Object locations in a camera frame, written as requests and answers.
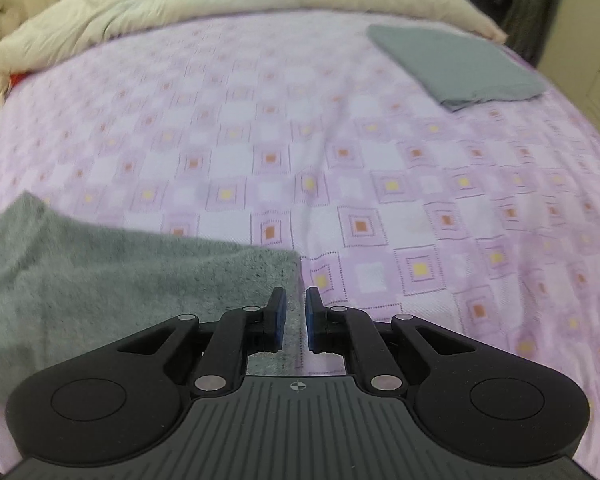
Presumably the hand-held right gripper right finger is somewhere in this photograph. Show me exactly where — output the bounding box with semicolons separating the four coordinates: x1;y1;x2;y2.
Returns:
305;287;475;393

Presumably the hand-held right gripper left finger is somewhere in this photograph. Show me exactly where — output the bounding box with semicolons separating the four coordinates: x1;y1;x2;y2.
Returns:
116;287;288;392

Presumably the grey towel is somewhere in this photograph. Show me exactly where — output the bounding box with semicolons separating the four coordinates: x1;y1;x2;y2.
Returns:
0;190;303;401

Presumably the pink checkered bed sheet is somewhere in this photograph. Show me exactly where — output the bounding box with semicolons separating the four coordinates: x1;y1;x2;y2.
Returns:
0;7;600;480

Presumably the smooth grey folded cloth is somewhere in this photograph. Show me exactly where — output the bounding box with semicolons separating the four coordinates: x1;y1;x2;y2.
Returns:
367;23;547;112

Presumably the white cabinet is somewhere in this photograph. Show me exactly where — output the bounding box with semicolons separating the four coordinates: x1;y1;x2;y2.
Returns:
536;0;600;148

